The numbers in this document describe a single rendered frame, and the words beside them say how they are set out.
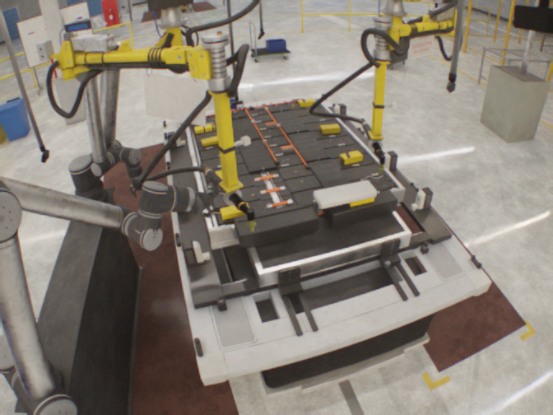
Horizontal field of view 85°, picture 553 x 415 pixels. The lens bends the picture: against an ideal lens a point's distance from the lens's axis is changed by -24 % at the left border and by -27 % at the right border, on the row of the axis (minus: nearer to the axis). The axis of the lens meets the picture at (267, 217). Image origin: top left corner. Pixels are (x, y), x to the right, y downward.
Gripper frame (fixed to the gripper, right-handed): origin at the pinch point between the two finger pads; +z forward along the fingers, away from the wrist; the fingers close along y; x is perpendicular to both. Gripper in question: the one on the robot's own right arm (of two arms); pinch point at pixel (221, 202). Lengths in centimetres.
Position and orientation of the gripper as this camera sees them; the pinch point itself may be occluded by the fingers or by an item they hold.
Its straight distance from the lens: 173.1
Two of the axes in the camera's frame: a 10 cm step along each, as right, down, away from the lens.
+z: 7.5, 0.5, 6.6
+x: 5.5, 5.2, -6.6
